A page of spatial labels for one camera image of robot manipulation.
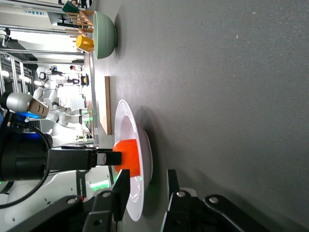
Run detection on orange fruit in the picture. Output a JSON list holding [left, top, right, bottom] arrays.
[[112, 138, 142, 178]]

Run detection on pale green bowl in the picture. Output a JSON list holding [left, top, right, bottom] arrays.
[[93, 10, 118, 60]]

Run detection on white humanoid robot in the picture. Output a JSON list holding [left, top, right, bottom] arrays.
[[33, 65, 84, 127]]

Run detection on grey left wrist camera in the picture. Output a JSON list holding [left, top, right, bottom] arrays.
[[0, 91, 50, 119]]

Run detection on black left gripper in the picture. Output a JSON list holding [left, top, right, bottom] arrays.
[[0, 134, 53, 182]]

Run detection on black left wrist camera cable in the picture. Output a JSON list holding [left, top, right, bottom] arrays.
[[0, 112, 54, 210]]

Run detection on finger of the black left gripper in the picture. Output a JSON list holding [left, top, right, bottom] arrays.
[[46, 145, 123, 171]]

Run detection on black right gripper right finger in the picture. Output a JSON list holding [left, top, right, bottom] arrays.
[[160, 169, 201, 232]]

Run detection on yellow cup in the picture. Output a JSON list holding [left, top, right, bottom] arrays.
[[75, 35, 95, 54]]

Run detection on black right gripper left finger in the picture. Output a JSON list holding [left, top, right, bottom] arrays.
[[84, 169, 131, 232]]

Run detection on bamboo cutting board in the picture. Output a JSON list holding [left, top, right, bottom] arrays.
[[98, 76, 112, 136]]

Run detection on wooden peg rack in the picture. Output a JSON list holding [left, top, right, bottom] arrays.
[[63, 9, 95, 39]]

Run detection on white round plate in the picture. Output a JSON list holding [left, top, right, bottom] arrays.
[[113, 99, 154, 222]]

